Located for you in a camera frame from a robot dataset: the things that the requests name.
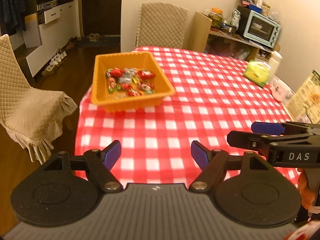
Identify shiny red orange snack pack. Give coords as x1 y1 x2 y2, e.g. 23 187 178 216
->
126 88 142 96

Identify red cartoon face snack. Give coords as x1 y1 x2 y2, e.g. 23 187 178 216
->
120 83 132 91

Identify small green snack pack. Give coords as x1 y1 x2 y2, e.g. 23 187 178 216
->
144 90 155 94

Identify dark blue green snack pack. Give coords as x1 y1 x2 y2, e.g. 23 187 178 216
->
105 69 112 77

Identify yellow green candy pack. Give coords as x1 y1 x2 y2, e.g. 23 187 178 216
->
132 76 140 84

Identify silver clear snack packet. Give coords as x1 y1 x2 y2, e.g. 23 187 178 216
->
118 68 137 84

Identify clear beige candy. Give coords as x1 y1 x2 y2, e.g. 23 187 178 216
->
114 93 127 99

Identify long orange green snack pack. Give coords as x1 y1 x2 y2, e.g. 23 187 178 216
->
107 77 121 94

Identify small dark red candy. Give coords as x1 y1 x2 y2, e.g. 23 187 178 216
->
137 82 155 92

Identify red pillow snack pack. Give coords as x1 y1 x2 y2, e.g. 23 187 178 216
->
108 68 125 78

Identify person's right hand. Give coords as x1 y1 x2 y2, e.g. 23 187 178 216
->
297 168 316 210

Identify white mug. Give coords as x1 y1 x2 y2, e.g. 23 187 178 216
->
271 79 294 105

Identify sunflower seed bag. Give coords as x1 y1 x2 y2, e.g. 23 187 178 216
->
285 70 320 124

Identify green tissue pack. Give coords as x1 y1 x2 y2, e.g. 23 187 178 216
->
243 61 271 88

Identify red white checkered tablecloth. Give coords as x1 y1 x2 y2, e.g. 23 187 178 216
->
75 47 289 185

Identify white thermos bottle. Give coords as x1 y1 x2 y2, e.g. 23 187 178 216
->
267 51 283 83

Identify beige quilted chair left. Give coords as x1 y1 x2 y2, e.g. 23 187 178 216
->
1 34 78 164

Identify beige quilted chair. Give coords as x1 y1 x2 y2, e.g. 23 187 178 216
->
136 2 189 48
1 34 78 164

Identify orange plastic tray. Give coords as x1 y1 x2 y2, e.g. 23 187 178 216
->
91 51 176 112

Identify light blue toaster oven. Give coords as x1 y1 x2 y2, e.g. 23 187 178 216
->
243 10 281 48

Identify shoes on floor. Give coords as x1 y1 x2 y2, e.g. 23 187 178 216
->
41 49 67 76

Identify wooden shelf unit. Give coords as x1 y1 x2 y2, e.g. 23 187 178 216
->
187 12 272 62

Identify glass jar orange lid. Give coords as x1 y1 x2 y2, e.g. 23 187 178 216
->
209 8 223 29

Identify white cabinet with drawer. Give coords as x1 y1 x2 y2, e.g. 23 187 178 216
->
25 0 76 79

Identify beige quilted chair far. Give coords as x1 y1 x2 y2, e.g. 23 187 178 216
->
136 2 189 48

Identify dark entrance door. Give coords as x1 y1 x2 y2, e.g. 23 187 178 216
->
82 0 121 37

